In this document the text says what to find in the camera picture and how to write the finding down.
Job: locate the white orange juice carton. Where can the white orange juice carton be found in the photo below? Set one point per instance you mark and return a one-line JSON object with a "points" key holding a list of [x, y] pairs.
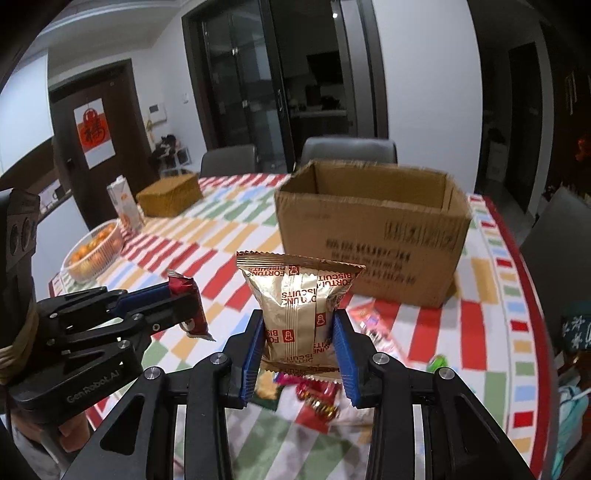
{"points": [[123, 203]]}

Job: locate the bright green wrapped candy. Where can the bright green wrapped candy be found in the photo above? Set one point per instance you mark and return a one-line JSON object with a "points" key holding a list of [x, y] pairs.
{"points": [[437, 362]]}

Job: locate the grey side chair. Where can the grey side chair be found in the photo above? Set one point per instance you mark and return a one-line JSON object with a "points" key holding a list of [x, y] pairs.
{"points": [[558, 244]]}

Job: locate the dark glass sliding door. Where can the dark glass sliding door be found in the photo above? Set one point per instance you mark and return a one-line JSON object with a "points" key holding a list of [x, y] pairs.
{"points": [[240, 83]]}

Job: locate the dark green printed cushion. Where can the dark green printed cushion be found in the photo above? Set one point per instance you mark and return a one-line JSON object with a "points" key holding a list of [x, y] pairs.
{"points": [[577, 334]]}

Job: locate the clear ribbed fruit basket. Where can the clear ribbed fruit basket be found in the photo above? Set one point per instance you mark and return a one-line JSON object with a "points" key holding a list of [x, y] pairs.
{"points": [[99, 258]]}

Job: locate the brown wicker basket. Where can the brown wicker basket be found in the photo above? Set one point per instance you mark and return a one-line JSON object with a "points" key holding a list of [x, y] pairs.
{"points": [[168, 196]]}

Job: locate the white red door poster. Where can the white red door poster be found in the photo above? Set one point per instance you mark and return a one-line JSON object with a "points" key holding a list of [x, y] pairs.
{"points": [[94, 131]]}

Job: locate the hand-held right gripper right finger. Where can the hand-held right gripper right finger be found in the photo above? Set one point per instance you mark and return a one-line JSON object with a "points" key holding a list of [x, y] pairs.
{"points": [[344, 364]]}

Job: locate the colourful chequered tablecloth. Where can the colourful chequered tablecloth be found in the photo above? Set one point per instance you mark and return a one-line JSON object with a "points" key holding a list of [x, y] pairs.
{"points": [[221, 230]]}

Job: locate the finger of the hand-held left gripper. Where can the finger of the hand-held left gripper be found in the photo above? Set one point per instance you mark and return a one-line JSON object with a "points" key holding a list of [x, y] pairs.
{"points": [[157, 318], [143, 294]]}

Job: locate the long pink snack packet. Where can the long pink snack packet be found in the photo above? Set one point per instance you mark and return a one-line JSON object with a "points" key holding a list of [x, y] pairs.
{"points": [[374, 325]]}

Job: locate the red snack packet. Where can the red snack packet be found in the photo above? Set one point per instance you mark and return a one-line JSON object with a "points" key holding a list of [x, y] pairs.
{"points": [[191, 288]]}

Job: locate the brown cardboard box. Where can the brown cardboard box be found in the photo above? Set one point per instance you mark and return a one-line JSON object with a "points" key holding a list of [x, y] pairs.
{"points": [[369, 230]]}

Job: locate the white shoe rack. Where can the white shoe rack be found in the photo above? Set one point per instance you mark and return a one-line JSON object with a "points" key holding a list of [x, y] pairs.
{"points": [[178, 159]]}

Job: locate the wide grey dining chair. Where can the wide grey dining chair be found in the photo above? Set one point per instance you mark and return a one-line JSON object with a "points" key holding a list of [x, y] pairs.
{"points": [[348, 150]]}

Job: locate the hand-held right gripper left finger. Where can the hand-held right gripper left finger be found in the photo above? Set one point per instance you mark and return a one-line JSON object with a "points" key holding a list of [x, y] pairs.
{"points": [[251, 364]]}

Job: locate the white wall intercom panel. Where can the white wall intercom panel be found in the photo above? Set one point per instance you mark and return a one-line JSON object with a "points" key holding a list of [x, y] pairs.
{"points": [[158, 113]]}

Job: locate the gold biscuit packet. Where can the gold biscuit packet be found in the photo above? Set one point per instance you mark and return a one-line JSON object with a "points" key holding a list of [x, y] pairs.
{"points": [[295, 314]]}

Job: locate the narrow grey dining chair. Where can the narrow grey dining chair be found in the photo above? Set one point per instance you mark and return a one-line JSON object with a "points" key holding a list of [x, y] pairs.
{"points": [[228, 159]]}

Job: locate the dark wooden door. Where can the dark wooden door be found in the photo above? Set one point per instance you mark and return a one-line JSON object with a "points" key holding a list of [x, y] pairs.
{"points": [[129, 120]]}

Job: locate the teal bag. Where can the teal bag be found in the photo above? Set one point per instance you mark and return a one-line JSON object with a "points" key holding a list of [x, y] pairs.
{"points": [[572, 415]]}

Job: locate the red gold foil candy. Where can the red gold foil candy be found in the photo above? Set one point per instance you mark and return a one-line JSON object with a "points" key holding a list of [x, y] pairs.
{"points": [[318, 399]]}

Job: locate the pile of oranges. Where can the pile of oranges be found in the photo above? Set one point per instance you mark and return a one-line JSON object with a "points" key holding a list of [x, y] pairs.
{"points": [[87, 251]]}

